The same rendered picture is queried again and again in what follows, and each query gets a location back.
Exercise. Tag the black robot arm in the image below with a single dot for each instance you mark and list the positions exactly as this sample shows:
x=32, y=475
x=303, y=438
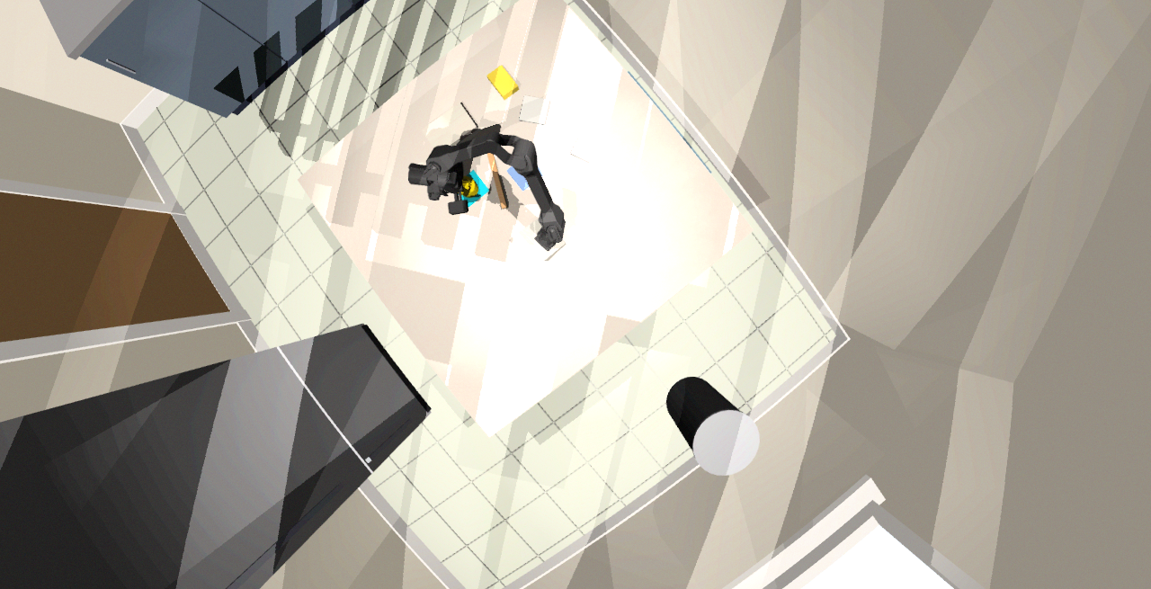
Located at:
x=524, y=160

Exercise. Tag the tan flat bar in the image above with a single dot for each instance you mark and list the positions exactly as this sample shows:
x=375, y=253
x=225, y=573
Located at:
x=498, y=184

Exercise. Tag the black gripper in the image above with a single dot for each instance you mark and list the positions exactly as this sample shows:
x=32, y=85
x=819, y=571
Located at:
x=457, y=206

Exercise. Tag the yellow rectangular block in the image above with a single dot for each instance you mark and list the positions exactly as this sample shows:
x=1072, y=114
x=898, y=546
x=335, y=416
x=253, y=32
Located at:
x=503, y=82

